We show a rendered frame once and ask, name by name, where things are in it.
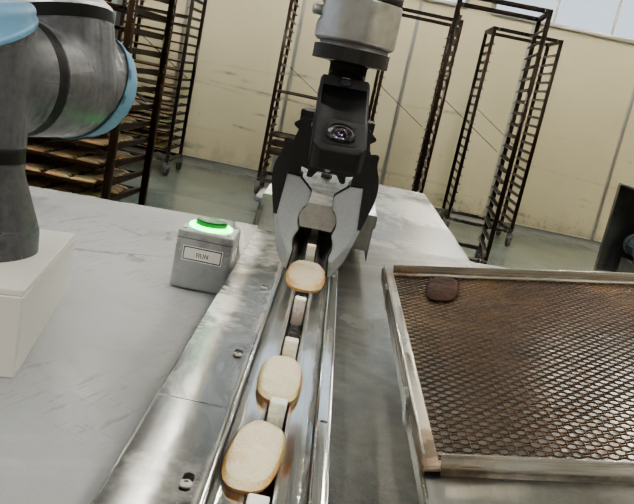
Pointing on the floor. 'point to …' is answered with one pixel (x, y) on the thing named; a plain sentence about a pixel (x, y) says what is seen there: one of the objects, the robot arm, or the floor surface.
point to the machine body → (412, 225)
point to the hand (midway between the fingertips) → (308, 260)
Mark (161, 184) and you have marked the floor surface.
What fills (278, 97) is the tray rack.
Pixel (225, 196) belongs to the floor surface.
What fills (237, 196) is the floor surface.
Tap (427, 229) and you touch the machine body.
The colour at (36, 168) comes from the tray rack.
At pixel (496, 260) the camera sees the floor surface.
